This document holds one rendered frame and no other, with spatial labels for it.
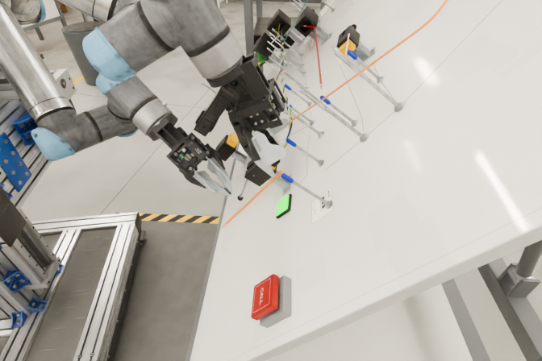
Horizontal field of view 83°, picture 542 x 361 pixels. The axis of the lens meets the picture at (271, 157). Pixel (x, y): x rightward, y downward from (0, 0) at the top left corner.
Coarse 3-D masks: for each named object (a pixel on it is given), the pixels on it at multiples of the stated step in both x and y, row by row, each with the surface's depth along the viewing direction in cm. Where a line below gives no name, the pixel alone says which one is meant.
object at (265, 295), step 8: (264, 280) 47; (272, 280) 45; (256, 288) 47; (264, 288) 45; (272, 288) 44; (256, 296) 46; (264, 296) 44; (272, 296) 43; (256, 304) 45; (264, 304) 43; (272, 304) 42; (256, 312) 44; (264, 312) 43
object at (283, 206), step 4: (288, 196) 61; (280, 200) 62; (284, 200) 60; (288, 200) 60; (280, 204) 61; (284, 204) 60; (288, 204) 59; (280, 208) 60; (284, 208) 59; (288, 208) 58; (276, 212) 61; (280, 212) 60; (284, 212) 59; (276, 216) 61; (280, 216) 60
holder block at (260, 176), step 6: (252, 162) 63; (246, 168) 64; (252, 168) 61; (258, 168) 60; (276, 168) 61; (246, 174) 62; (252, 174) 61; (258, 174) 61; (264, 174) 61; (252, 180) 63; (258, 180) 62; (264, 180) 62
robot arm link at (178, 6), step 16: (144, 0) 40; (160, 0) 39; (176, 0) 39; (192, 0) 39; (208, 0) 41; (160, 16) 40; (176, 16) 40; (192, 16) 40; (208, 16) 41; (160, 32) 41; (176, 32) 41; (192, 32) 41; (208, 32) 42; (224, 32) 43; (192, 48) 43
